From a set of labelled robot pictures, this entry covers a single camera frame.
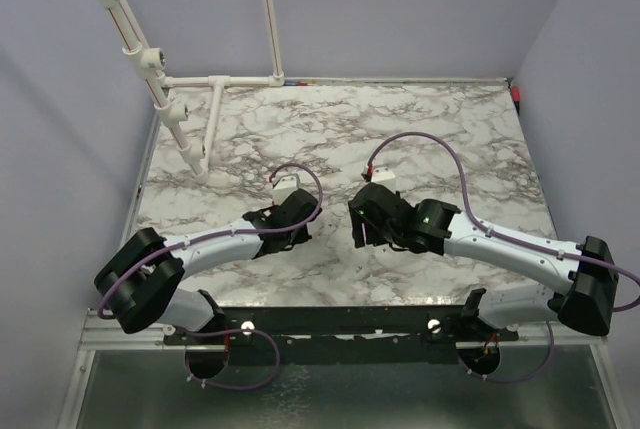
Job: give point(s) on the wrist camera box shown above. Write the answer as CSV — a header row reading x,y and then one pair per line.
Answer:
x,y
382,176
284,187

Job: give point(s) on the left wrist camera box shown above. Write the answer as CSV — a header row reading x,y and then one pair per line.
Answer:
x,y
284,187

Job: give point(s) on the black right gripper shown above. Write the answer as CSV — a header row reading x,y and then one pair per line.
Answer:
x,y
371,236

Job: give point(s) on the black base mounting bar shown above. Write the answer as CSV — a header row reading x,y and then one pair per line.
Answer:
x,y
366,334

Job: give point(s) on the red black corner clamp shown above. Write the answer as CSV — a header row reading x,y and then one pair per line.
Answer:
x,y
516,98

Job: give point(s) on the white PVC pipe frame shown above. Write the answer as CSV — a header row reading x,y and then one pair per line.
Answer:
x,y
150,65

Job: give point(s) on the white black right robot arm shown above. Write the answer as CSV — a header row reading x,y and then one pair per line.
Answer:
x,y
572,283

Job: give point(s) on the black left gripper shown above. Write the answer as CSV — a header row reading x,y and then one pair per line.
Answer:
x,y
301,236

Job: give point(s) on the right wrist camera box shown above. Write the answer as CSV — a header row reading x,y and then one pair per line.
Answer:
x,y
382,176

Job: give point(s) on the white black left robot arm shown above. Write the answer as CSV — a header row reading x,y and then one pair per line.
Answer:
x,y
140,284

